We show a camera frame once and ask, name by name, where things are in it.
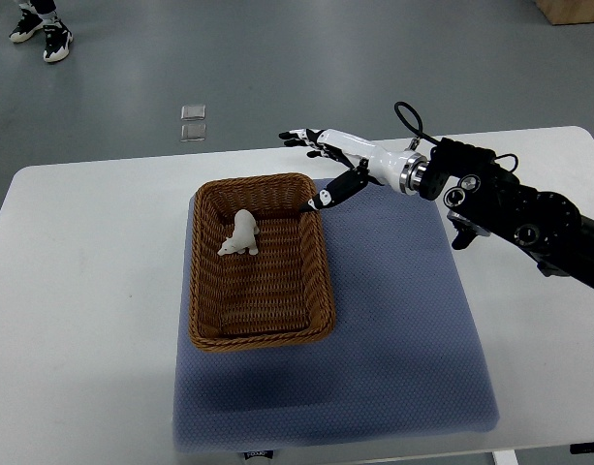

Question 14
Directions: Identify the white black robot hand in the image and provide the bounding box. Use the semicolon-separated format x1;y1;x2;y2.
279;129;428;212

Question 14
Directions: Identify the white bear figurine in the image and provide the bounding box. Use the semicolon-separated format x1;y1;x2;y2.
217;209;260;256

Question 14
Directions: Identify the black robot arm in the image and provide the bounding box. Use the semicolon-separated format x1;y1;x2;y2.
408;120;594;289

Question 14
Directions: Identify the brown wicker basket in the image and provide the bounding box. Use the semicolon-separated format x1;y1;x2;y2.
188;173;335;353

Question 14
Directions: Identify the blue quilted mat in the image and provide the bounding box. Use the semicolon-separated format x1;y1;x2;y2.
172;185;499;453

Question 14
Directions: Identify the upper metal floor plate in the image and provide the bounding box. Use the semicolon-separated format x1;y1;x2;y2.
181;104;206;121

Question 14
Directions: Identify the wooden box corner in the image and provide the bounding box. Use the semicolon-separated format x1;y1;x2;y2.
535;0;594;25

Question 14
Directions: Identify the black table control panel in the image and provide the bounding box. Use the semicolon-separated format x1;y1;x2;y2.
570;443;594;455

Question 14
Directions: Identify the person in dark trousers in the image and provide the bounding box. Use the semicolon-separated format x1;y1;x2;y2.
9;0;74;64

